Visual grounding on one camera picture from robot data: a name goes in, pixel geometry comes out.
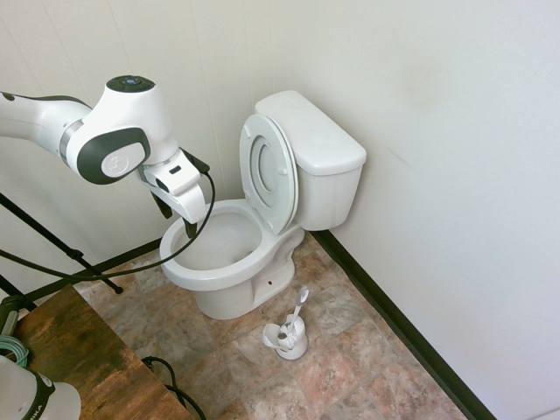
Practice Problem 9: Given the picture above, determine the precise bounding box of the black baseboard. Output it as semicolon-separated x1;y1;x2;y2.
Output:
24;237;166;310
311;227;499;420

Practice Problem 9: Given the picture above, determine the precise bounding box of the dark green clamp handle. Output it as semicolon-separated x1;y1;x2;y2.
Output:
0;294;20;339

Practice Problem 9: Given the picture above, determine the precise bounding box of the white toilet seat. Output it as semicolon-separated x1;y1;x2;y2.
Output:
238;112;301;235

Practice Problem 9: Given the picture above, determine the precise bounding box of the green coiled cable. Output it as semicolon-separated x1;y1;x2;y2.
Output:
0;335;31;369

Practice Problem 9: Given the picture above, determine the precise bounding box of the white toilet seat lid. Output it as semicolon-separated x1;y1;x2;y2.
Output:
251;114;302;228

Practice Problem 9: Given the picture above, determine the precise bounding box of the black power cable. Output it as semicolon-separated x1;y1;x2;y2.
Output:
140;355;207;420

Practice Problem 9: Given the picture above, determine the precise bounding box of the white toilet bowl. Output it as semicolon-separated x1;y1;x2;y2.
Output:
158;199;307;320

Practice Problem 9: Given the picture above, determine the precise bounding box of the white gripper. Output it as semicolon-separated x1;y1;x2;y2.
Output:
142;150;207;240

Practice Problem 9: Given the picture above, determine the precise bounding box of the white toilet tank lid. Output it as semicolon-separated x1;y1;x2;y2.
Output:
254;89;368;177

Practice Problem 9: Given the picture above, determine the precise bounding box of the black camera cable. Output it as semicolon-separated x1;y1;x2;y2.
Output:
0;168;217;281

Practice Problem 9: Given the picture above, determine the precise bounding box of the white toilet tank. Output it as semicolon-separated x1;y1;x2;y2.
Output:
293;159;365;232

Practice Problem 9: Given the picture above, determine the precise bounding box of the black camera tripod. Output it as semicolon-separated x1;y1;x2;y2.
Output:
0;191;124;312

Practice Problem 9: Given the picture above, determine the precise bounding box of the white toilet brush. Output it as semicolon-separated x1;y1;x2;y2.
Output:
277;284;310;347

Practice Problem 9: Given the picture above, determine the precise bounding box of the white toilet brush holder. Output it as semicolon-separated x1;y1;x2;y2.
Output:
261;317;308;362

